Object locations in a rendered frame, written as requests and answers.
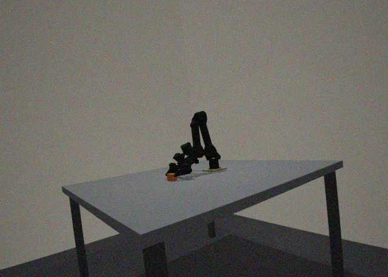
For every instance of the orange block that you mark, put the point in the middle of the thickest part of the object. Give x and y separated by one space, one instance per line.
170 177

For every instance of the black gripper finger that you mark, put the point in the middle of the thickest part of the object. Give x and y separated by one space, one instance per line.
171 170
181 171

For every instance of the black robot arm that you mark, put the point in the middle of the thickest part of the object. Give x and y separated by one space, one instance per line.
199 120

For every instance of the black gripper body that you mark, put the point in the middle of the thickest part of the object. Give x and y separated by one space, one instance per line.
187 166

